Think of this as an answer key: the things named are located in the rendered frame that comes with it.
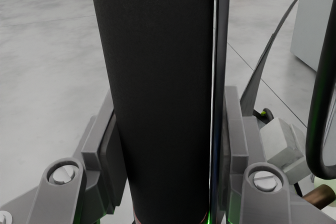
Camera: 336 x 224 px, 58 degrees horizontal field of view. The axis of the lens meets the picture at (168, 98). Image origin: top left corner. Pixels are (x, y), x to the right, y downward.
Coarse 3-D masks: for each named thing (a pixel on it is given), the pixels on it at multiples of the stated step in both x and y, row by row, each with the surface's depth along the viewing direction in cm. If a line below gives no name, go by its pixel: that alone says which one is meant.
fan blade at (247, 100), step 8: (296, 0) 36; (288, 8) 37; (280, 24) 36; (272, 40) 36; (264, 48) 40; (264, 56) 37; (256, 64) 40; (256, 72) 37; (248, 80) 37; (256, 80) 42; (248, 88) 37; (256, 88) 47; (248, 96) 40; (240, 104) 36; (248, 104) 43; (248, 112) 45
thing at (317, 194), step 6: (318, 186) 23; (324, 186) 23; (312, 192) 22; (318, 192) 22; (324, 192) 22; (330, 192) 22; (306, 198) 22; (312, 198) 22; (318, 198) 22; (324, 198) 22; (330, 198) 22; (312, 204) 22; (318, 204) 22; (324, 204) 22
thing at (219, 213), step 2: (218, 192) 37; (218, 194) 37; (218, 196) 38; (218, 198) 38; (218, 200) 38; (218, 202) 38; (218, 204) 38; (218, 206) 38; (218, 208) 39; (218, 210) 39; (218, 212) 39; (220, 212) 40; (222, 212) 41; (224, 212) 41; (218, 214) 39; (220, 214) 40; (222, 214) 41; (218, 216) 39; (220, 216) 40; (222, 216) 41; (218, 218) 40; (220, 218) 40; (216, 220) 39; (218, 220) 40; (220, 220) 41; (216, 222) 39; (218, 222) 40; (220, 222) 41
